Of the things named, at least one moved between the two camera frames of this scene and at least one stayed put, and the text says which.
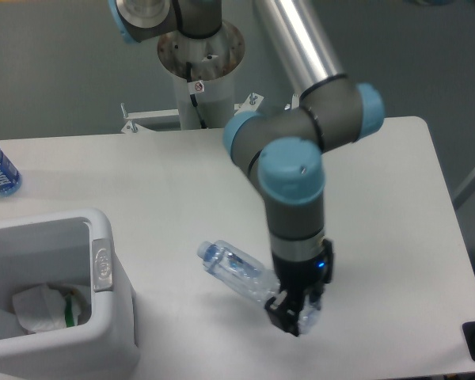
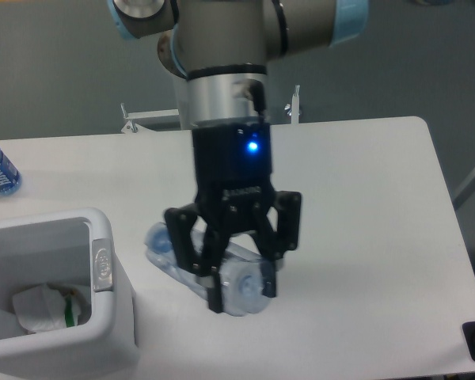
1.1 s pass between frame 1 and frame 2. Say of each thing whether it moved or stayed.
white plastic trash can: stayed
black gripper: moved
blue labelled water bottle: stayed
